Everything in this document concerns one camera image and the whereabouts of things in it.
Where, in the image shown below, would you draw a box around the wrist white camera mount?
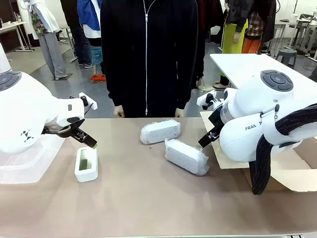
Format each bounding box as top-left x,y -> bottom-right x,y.
197,90 -> 223,111
78,92 -> 98,111

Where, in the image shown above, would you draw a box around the bubble-wrapped clock end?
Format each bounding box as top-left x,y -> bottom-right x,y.
164,138 -> 210,177

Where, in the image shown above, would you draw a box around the white side table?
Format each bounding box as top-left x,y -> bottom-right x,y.
210,53 -> 317,90

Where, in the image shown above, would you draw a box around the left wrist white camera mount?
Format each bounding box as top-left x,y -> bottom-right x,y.
78,92 -> 98,111

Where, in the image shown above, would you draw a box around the white background desk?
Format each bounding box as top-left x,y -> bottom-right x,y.
0,21 -> 35,53

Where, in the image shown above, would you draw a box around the figure blue white jacket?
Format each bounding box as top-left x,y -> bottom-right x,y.
77,0 -> 107,82

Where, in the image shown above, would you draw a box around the bubble-wrapped clock rounded ends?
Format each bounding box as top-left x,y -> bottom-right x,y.
140,119 -> 181,145

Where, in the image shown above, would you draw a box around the black braided cable sleeve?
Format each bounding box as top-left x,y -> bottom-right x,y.
249,103 -> 317,195

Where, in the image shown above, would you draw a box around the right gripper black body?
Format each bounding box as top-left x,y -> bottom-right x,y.
207,105 -> 225,136

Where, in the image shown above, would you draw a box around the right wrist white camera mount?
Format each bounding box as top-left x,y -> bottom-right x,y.
197,90 -> 223,111

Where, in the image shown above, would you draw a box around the person dark trousers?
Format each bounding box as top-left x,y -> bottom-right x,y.
60,0 -> 94,69

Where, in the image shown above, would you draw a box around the grey round stool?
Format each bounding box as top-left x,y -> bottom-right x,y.
276,48 -> 298,68

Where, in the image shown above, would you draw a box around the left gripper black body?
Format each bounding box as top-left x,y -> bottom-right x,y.
41,119 -> 86,139

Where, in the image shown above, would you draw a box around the brown cardboard box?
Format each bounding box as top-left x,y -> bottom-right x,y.
200,111 -> 317,193

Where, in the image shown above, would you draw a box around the person torso black hoodie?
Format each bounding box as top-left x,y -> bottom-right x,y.
100,0 -> 206,119

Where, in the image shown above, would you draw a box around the person right hand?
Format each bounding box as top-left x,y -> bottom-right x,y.
113,104 -> 126,119

